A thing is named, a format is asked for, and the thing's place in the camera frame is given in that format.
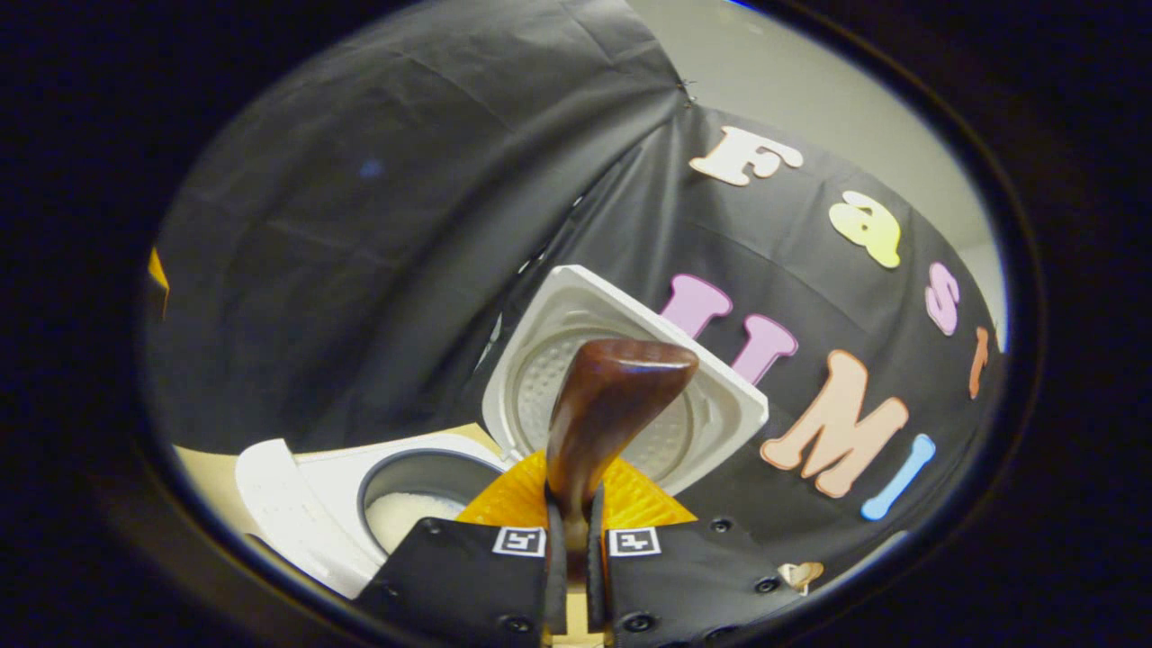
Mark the brown wooden spoon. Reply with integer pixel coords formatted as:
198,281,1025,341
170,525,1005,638
544,337,700,624

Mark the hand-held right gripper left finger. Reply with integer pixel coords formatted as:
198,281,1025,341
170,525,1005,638
355,450,570,648

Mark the white rice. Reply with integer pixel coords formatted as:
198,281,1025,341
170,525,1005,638
364,490,469,554

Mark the black backdrop cloth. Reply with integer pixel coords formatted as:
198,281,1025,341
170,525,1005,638
144,0,1004,595

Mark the white toaster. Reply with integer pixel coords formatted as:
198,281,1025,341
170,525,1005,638
778,562,825,597

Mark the white rice cooker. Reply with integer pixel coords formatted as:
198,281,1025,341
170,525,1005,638
236,264,770,599

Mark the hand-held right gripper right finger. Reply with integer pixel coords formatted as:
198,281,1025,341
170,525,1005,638
589,454,815,648

